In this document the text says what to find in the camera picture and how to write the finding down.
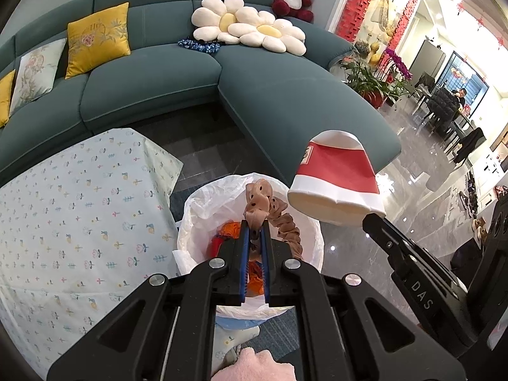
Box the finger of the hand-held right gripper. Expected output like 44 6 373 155
391 264 477 360
362 213 467 298

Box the blue patterned scrunchie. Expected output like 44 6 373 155
177 37 221 53

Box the red and white paper cup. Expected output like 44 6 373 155
287 130 386 225

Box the green potted plant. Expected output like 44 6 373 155
341 53 398 109

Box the black dining chair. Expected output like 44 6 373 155
452 127 487 163

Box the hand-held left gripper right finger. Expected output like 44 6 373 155
260 222 467 381

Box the brown polka dot scrunchie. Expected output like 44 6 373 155
242 180 304 260

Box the pink fleece clothing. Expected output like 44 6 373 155
212 347 296 381

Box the white daisy cushion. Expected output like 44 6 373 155
191 0 260 42
228 8 308 56

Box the pale blue embroidered pillow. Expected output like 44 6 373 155
9 37 67 117

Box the chair with black jacket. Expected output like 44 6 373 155
426 87 461 133

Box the pale blue trash bin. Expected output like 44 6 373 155
214 317 261 374

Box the red lattice wall decoration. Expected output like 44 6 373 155
387 0 425 52
335 0 382 42

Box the small yellow embroidered pillow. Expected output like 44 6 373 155
0 69 17 128

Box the purple orchid plant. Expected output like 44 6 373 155
383 48 413 82

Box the teal sectional sofa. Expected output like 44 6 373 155
0 0 401 187

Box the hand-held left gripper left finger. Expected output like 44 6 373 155
47 222 252 381

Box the floral tablecloth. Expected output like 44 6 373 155
0 128 184 378

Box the row of shoes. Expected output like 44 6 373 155
458 167 483 219

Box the white-lined trash bin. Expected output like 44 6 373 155
172 172 323 322

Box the large yellow embroidered pillow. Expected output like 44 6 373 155
65 2 131 80

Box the orange plastic bag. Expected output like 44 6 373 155
216 222 264 298

